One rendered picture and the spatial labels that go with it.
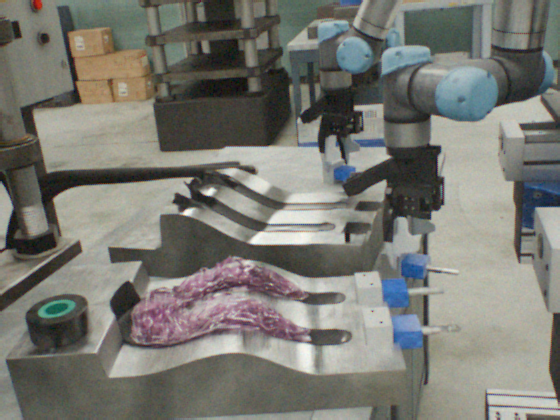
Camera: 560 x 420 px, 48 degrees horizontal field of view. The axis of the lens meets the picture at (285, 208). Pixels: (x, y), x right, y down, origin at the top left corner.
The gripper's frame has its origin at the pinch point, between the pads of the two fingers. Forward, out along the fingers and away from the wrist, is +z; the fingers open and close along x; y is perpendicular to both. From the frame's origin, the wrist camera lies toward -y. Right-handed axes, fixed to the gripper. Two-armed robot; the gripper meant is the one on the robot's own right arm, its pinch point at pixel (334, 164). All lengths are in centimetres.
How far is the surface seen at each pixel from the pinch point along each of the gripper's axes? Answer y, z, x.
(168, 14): -527, -6, 347
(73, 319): 31, -10, -90
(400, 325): 58, -2, -58
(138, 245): 1, -1, -61
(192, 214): 13, -8, -56
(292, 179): -11.2, 4.6, -4.6
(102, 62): -566, 38, 272
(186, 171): -25.5, -2.4, -28.1
